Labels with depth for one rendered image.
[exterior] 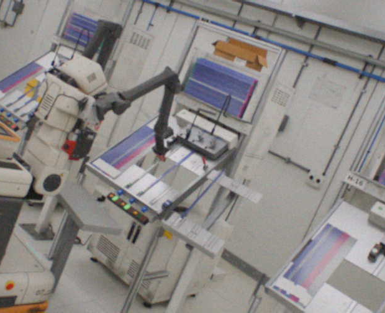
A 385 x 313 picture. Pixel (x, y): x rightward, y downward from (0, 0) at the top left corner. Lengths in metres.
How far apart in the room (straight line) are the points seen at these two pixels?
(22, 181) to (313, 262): 1.47
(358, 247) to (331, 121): 2.00
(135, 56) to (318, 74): 1.67
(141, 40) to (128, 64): 0.24
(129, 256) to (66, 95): 1.36
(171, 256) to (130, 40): 1.90
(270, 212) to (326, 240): 2.00
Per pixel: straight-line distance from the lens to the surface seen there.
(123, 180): 3.03
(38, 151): 2.61
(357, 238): 2.66
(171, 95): 2.72
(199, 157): 3.09
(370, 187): 2.75
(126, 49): 4.14
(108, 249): 3.48
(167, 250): 3.14
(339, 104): 4.44
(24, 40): 7.60
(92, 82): 2.50
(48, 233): 3.83
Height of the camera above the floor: 1.51
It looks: 8 degrees down
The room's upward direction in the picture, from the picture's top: 23 degrees clockwise
